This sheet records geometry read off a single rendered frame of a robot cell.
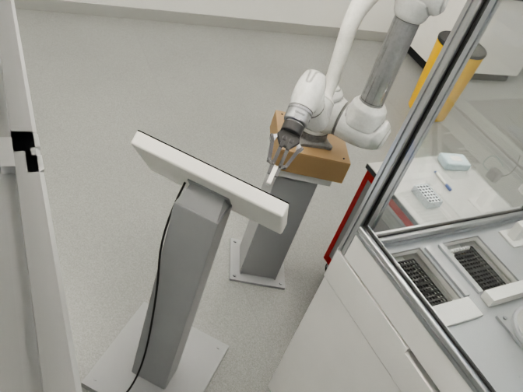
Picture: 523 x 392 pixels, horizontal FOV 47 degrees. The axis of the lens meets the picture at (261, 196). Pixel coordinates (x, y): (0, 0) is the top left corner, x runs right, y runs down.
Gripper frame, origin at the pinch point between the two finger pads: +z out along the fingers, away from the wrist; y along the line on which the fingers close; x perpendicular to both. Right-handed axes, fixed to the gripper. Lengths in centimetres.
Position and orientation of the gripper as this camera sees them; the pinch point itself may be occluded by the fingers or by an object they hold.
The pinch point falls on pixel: (272, 175)
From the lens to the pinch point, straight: 205.0
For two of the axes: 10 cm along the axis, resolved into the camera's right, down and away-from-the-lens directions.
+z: -3.9, 8.9, -2.3
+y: 9.1, 4.1, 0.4
